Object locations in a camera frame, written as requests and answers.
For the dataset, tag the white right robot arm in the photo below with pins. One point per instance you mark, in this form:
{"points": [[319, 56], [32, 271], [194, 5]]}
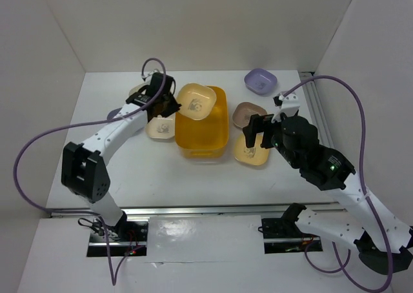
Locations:
{"points": [[379, 235]]}

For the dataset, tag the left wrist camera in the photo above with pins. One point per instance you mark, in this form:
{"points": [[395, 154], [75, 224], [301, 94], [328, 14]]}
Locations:
{"points": [[151, 73]]}

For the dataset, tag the aluminium table edge rail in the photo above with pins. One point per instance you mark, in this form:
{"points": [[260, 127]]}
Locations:
{"points": [[209, 210]]}

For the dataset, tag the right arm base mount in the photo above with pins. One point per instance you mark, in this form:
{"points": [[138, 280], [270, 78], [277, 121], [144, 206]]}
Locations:
{"points": [[283, 237]]}

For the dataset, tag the cream panda plate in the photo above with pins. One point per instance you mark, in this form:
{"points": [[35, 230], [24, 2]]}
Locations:
{"points": [[138, 88], [161, 128]]}

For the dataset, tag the yellow plastic bin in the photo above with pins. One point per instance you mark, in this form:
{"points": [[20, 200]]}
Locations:
{"points": [[206, 138]]}

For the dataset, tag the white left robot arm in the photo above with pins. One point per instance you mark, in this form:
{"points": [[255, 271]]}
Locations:
{"points": [[84, 164]]}

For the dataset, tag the yellow panda plate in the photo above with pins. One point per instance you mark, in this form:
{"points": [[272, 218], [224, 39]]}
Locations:
{"points": [[197, 101]]}

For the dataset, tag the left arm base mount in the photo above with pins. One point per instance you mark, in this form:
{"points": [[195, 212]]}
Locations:
{"points": [[132, 242]]}

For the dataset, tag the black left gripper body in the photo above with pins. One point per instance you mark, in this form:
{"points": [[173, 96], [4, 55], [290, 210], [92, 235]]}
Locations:
{"points": [[161, 101]]}

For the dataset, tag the cream panda plate front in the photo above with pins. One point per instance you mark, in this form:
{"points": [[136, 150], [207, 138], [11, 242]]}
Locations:
{"points": [[161, 128]]}

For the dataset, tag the brown panda plate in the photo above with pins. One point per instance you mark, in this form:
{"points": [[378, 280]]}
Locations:
{"points": [[243, 111]]}

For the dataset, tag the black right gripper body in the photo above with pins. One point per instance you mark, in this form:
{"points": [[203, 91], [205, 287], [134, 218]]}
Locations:
{"points": [[287, 153]]}

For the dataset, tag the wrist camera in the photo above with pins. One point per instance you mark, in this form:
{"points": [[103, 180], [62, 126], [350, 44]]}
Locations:
{"points": [[151, 73], [288, 106]]}

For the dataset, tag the cream panda plate back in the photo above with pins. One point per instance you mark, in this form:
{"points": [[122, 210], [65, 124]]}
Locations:
{"points": [[138, 88]]}

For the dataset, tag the purple plate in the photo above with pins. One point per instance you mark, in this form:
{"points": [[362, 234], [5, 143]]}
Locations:
{"points": [[260, 81], [113, 113]]}

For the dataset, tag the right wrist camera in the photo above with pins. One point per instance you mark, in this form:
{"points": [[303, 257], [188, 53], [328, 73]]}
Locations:
{"points": [[288, 106]]}

